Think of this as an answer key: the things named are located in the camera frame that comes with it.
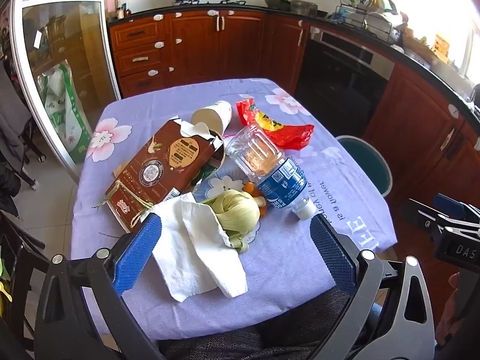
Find clear plastic water bottle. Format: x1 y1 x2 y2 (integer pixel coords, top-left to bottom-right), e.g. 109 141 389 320
225 124 317 220

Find orange peel piece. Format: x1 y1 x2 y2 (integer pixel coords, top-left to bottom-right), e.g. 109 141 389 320
243 182 268 217

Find red plastic bag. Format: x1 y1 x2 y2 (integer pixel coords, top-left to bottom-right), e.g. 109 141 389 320
235 98 315 151

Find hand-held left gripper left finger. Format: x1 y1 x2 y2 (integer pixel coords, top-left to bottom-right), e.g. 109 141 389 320
35 213 163 360

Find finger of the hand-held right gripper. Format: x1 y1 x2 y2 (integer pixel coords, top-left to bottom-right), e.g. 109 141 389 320
403 199 452 233
434 193 480 221

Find pale green corn husk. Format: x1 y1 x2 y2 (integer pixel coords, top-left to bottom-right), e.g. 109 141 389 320
202 189 261 254

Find glass sliding door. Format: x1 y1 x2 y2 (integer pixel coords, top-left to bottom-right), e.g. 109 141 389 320
10 0 122 185

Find yellow box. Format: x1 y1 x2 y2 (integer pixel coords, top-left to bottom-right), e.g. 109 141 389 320
432 34 451 63

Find black built-in oven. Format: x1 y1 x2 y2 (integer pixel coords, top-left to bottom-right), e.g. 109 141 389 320
294 26 396 139

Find person's right hand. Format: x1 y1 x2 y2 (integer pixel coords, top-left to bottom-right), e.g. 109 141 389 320
437 270 480 347

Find white paper towel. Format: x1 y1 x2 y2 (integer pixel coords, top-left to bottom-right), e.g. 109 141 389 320
144 193 248 302

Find person's grey pants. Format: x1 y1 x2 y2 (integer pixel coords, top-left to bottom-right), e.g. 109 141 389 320
157 289 376 360

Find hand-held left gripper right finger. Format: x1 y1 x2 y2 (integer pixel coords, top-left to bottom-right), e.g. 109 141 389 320
310 213 436 360

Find green round bin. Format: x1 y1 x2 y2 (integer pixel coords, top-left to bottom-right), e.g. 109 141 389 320
335 135 392 197

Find dish rack with dishes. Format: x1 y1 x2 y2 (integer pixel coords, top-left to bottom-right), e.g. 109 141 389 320
335 0 405 43

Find white paper cup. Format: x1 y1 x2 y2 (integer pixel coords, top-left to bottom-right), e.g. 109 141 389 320
191 100 233 137

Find dark chair with clothes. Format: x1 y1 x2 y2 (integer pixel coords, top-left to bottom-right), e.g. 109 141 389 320
0 58 46 192

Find brown torn carton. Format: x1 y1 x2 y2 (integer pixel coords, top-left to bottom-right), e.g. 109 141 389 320
106 118 226 233

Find black kitchen countertop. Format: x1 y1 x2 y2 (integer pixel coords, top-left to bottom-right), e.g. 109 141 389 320
107 2 480 124

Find gas stove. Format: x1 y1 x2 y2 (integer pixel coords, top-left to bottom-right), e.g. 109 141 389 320
172 0 249 8

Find red-brown kitchen cabinets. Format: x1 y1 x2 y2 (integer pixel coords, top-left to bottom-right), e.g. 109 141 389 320
108 9 480 218

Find green white sack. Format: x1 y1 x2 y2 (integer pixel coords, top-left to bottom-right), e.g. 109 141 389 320
37 60 94 164

